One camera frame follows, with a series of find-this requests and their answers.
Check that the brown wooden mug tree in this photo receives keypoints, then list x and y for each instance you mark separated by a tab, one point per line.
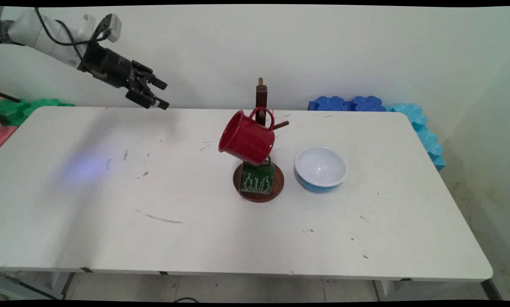
261	91

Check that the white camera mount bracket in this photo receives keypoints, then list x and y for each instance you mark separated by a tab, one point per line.
86	26

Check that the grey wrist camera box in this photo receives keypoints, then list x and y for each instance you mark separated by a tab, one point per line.
111	26

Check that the green foam mat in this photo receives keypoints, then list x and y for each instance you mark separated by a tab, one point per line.
12	111

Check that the black rod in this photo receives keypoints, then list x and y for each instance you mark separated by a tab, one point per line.
7	97

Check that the blue bowl white inside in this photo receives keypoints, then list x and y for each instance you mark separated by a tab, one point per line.
321	168

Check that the green enamel mug white print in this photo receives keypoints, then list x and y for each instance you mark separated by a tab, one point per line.
258	179

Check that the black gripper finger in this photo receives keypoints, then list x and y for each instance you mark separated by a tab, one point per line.
154	80
146	99

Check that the red foam mat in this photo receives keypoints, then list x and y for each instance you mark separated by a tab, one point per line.
3	134

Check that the grey table leg frame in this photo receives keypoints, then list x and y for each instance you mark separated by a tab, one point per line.
408	290
61	283

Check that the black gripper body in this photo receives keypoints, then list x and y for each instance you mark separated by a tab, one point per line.
110	66

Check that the red enamel mug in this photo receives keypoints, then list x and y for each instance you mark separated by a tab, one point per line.
248	138

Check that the dark blue foam mat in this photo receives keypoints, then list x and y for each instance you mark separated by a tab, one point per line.
329	103
367	103

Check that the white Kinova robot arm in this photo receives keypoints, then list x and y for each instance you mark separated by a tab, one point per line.
37	34

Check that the light blue foam mat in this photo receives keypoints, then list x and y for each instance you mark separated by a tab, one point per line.
427	138

